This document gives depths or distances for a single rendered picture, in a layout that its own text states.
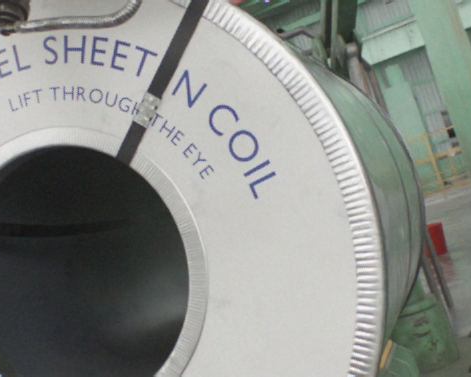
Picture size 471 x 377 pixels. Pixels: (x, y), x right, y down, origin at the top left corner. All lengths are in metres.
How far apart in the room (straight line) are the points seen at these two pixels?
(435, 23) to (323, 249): 4.74
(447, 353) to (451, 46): 3.30
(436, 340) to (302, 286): 1.76
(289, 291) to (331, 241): 0.11
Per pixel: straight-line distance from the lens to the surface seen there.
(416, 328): 2.96
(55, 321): 1.80
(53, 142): 1.43
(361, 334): 1.27
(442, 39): 5.89
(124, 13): 1.10
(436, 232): 6.80
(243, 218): 1.28
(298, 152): 1.25
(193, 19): 1.33
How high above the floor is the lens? 0.76
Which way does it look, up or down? 4 degrees up
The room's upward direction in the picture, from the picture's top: 18 degrees counter-clockwise
